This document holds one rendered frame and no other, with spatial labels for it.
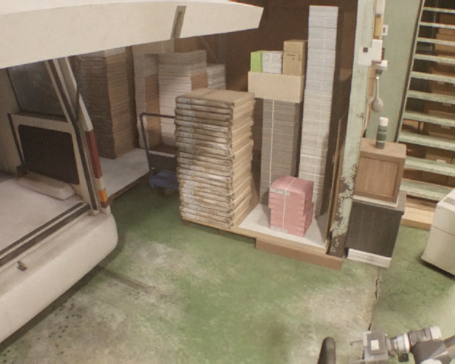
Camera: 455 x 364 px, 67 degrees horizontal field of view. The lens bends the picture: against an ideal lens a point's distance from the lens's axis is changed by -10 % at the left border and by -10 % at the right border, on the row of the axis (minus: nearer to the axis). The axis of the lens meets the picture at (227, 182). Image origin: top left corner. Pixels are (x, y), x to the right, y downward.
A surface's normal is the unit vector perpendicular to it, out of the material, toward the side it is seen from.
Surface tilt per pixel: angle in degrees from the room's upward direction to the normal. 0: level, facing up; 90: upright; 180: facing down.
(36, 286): 85
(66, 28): 106
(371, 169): 90
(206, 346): 0
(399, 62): 90
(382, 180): 90
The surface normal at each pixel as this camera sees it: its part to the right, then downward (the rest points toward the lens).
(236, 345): 0.00, -0.90
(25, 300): 0.89, 0.15
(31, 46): 0.83, 0.46
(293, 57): -0.44, 0.39
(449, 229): -0.77, 0.27
